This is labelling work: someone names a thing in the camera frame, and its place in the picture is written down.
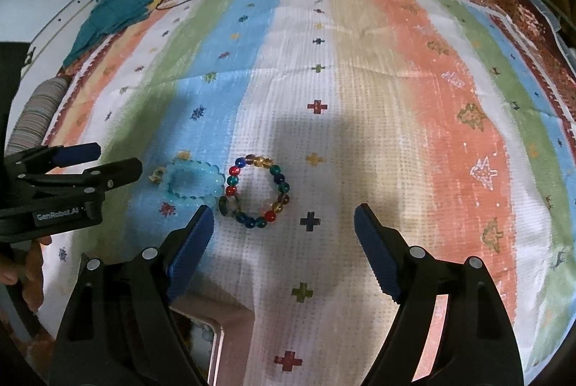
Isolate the person's left hand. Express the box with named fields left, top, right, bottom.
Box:
left=0, top=235, right=52, bottom=315

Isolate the silver metal tin box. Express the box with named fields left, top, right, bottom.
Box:
left=168, top=307, right=226, bottom=386

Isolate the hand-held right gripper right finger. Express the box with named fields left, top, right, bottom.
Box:
left=353, top=203, right=525, bottom=386

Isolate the folded striped towel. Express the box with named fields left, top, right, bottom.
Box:
left=6, top=77, right=68, bottom=153

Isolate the striped woven mat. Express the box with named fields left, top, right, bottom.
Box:
left=27, top=0, right=576, bottom=386

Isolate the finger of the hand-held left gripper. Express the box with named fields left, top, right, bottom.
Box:
left=20, top=158, right=144, bottom=207
left=4, top=142, right=102, bottom=176

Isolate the light blue bead bracelet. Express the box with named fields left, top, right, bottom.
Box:
left=150, top=158, right=226, bottom=211

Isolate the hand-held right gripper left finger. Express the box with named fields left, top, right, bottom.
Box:
left=49, top=203, right=216, bottom=386

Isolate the multicolour glass bead bracelet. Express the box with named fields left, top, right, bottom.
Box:
left=218, top=153, right=291, bottom=229

